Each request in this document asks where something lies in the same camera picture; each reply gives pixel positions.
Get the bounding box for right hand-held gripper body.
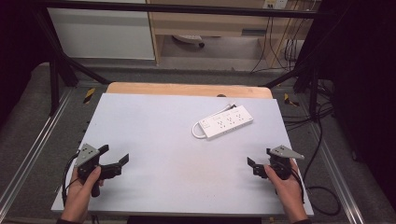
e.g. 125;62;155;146
253;145;305;181

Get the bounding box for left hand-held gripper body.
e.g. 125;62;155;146
74;143;123;199

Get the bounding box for white power strip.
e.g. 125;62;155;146
197;105;254;141

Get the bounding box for person's right hand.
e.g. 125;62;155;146
263;158;307;215

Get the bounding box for person's left hand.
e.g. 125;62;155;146
61;166;105;216

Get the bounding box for yellow black tape marker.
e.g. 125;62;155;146
283;92;301;107
82;87;96;105

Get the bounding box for wooden board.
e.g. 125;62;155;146
106;81;274;100

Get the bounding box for black curtain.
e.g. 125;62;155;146
303;0;396;213
0;0;50;127

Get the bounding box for white cabinet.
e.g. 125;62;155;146
46;7;156;61

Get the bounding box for grey power strip on shelf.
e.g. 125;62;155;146
172;34;206;49

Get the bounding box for wooden shelf unit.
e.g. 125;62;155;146
145;0;317;67

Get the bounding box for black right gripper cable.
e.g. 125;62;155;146
290;119;342;217

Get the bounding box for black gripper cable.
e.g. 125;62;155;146
61;150;81;207
290;119;342;217

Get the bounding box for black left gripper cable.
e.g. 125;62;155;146
61;150;81;207

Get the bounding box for aluminium rail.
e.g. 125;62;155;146
309;122;366;224
0;88;75;213

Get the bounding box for bundle of black floor cables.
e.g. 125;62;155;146
281;78;335;133

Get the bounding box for white power strip cable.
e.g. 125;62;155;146
191;104;238;140

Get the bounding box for black hanging cables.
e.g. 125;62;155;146
249;12;307;75

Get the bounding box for white wall outlet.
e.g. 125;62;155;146
262;0;290;10

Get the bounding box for black metal frame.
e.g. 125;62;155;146
31;0;323;118

